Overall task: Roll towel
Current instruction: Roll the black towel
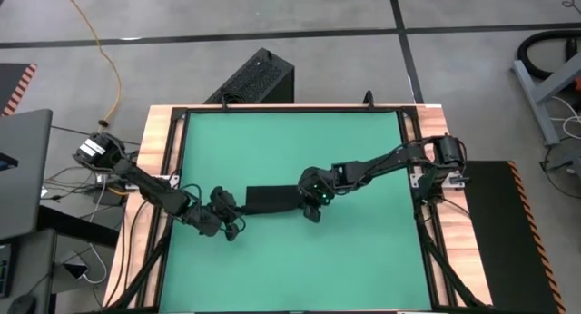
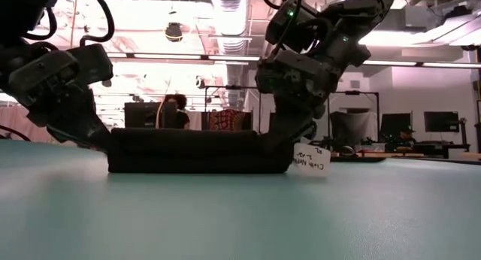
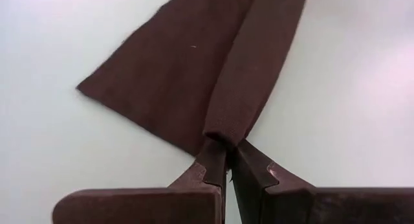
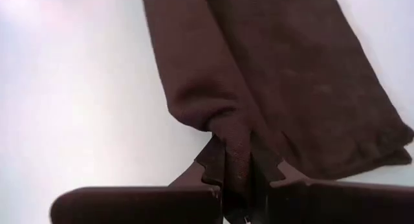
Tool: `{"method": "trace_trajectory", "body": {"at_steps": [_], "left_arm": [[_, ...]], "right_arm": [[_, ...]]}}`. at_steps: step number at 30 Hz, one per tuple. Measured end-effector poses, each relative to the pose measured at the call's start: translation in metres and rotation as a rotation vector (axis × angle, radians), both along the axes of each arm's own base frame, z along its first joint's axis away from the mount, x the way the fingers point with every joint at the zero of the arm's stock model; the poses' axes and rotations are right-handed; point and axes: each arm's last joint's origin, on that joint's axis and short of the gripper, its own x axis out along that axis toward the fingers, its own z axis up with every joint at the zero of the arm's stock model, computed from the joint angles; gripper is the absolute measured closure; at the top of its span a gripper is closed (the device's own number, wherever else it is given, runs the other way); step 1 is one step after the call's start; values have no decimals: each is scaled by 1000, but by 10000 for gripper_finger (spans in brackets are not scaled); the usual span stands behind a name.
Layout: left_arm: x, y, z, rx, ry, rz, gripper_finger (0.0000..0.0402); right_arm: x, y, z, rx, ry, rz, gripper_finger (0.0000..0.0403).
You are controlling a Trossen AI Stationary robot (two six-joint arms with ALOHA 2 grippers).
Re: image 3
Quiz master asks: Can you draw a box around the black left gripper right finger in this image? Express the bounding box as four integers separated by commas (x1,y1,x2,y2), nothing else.
230,139,414,224

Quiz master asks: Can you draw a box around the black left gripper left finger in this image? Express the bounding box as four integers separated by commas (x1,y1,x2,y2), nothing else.
52,138,228,224

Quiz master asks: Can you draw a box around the black towel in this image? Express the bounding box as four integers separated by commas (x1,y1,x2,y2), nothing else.
76,0,310,157

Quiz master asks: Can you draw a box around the green table mat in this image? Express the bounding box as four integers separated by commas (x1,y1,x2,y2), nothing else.
0,0,414,224

